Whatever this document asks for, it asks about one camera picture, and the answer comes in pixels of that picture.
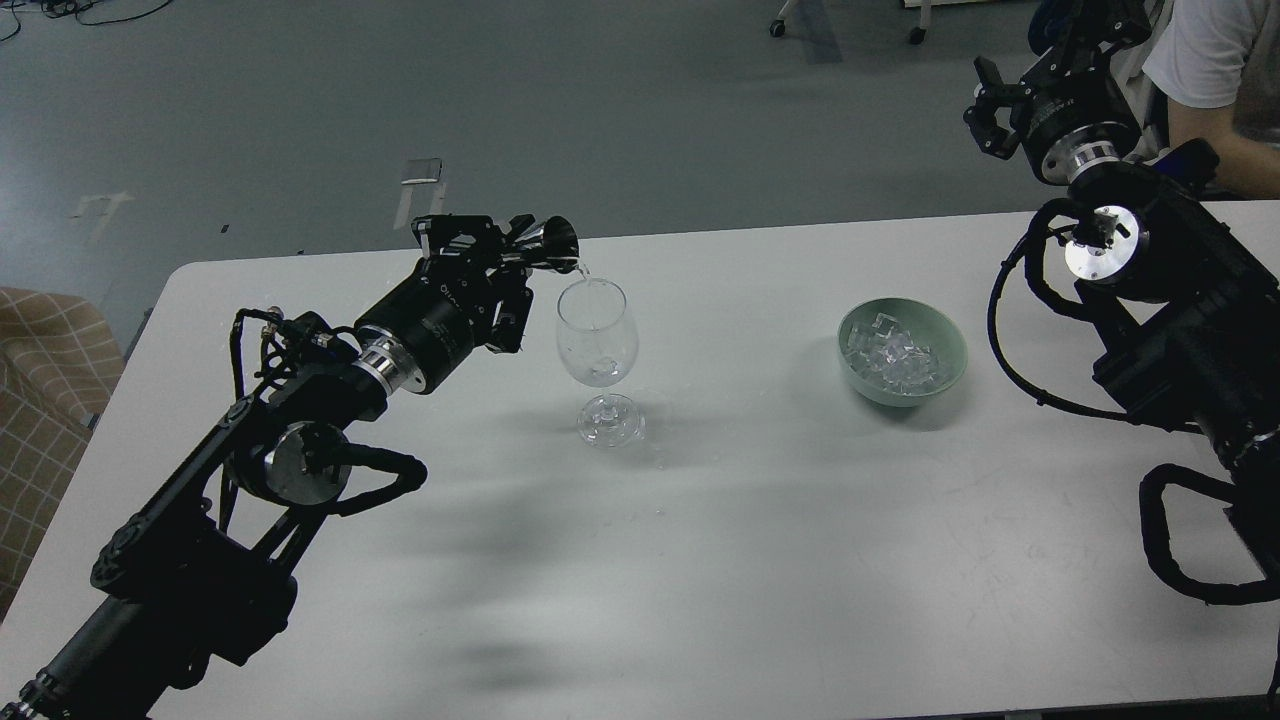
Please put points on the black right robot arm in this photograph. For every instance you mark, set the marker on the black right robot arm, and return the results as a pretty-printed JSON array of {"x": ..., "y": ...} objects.
[{"x": 1187, "y": 315}]

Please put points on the seated person white shirt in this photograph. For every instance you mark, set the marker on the seated person white shirt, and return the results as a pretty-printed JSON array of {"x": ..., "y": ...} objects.
[{"x": 1216, "y": 64}]

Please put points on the green bowl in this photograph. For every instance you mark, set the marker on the green bowl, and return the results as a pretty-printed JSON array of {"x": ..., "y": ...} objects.
[{"x": 930, "y": 327}]

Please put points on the steel cocktail jigger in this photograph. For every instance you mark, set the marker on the steel cocktail jigger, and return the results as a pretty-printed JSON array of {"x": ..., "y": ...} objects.
[{"x": 549, "y": 245}]

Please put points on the clear wine glass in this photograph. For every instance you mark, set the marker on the clear wine glass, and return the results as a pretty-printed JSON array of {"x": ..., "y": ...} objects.
[{"x": 597, "y": 344}]

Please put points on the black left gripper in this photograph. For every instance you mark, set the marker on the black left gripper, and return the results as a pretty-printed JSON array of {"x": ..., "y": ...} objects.
[{"x": 444, "y": 308}]

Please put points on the clear ice cubes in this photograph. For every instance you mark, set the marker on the clear ice cubes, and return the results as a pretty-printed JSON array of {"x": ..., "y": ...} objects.
[{"x": 886, "y": 354}]

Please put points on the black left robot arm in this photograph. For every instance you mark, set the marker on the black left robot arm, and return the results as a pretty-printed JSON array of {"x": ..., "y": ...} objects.
[{"x": 205, "y": 570}]

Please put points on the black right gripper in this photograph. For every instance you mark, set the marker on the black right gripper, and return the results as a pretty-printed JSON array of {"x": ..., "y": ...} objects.
[{"x": 1068, "y": 99}]

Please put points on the beige checkered cushion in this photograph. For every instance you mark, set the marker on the beige checkered cushion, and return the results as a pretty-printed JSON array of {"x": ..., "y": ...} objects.
[{"x": 60, "y": 364}]

